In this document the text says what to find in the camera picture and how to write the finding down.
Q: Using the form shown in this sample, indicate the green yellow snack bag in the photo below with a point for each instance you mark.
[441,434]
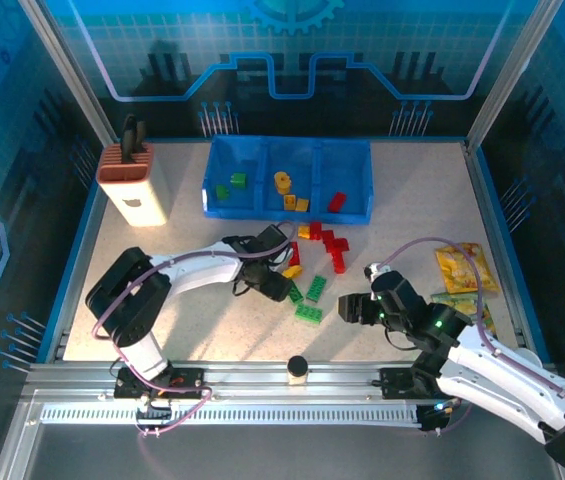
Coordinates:
[462,302]

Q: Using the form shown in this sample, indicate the black knob on beige base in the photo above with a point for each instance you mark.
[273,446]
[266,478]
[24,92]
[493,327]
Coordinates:
[297,365]

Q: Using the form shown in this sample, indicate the white knife block brown top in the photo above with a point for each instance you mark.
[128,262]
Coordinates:
[137,200]

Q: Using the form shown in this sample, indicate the small circuit board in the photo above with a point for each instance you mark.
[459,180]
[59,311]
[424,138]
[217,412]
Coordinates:
[437,417]
[154,411]

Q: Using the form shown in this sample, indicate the small orange-yellow lego brick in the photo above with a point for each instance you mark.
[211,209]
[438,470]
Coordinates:
[304,231]

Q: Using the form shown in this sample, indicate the aluminium frame post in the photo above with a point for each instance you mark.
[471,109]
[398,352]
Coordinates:
[510,75]
[74,75]

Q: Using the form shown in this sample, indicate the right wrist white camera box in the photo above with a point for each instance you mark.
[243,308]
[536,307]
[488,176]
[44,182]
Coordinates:
[374,271]

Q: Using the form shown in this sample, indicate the aluminium front rail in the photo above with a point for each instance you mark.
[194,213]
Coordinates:
[242,372]

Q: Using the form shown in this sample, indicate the green lego brick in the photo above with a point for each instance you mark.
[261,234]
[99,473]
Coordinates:
[238,180]
[296,296]
[308,313]
[316,288]

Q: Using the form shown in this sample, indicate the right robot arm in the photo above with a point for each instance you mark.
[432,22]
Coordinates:
[502,385]

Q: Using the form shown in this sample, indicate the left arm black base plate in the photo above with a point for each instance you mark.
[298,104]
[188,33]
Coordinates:
[187,385]

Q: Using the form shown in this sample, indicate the red lego brick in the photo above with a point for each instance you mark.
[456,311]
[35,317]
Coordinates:
[341,246]
[328,237]
[316,230]
[337,202]
[294,254]
[338,263]

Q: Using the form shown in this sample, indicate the green lego wedge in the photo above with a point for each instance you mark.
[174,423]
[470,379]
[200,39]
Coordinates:
[221,192]

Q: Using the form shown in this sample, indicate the yellow curved lego brick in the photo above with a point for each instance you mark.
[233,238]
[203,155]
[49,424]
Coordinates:
[292,271]

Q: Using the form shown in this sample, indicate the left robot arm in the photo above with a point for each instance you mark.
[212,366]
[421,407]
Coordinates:
[197,272]

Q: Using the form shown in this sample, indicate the blue three-compartment bin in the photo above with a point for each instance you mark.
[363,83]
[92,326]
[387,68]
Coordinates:
[347,165]

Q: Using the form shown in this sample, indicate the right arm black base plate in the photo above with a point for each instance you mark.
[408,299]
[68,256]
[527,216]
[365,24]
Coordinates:
[394,382]

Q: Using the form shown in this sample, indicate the yellow round lego piece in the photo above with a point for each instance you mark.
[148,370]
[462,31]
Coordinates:
[278,187]

